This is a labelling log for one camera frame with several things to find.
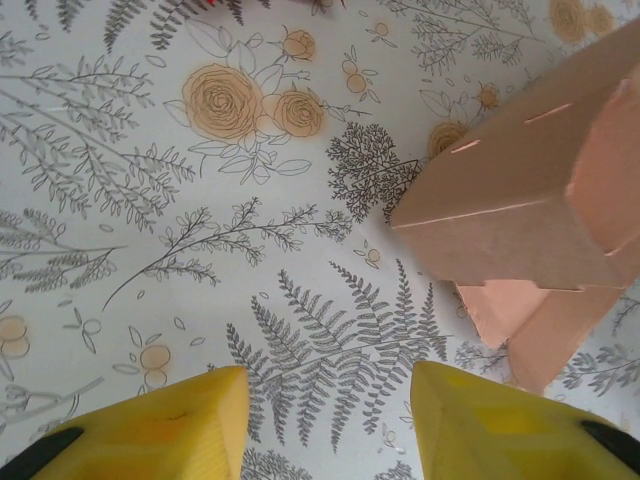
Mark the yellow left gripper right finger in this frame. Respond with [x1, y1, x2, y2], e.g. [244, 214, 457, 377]
[410, 360, 640, 480]

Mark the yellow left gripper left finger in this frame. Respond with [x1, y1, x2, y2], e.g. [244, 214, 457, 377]
[0, 365, 250, 480]

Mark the pink paper box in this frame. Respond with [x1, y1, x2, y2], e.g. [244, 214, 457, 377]
[388, 18, 640, 401]

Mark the floral tablecloth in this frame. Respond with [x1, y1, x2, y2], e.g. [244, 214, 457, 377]
[0, 0, 640, 480]

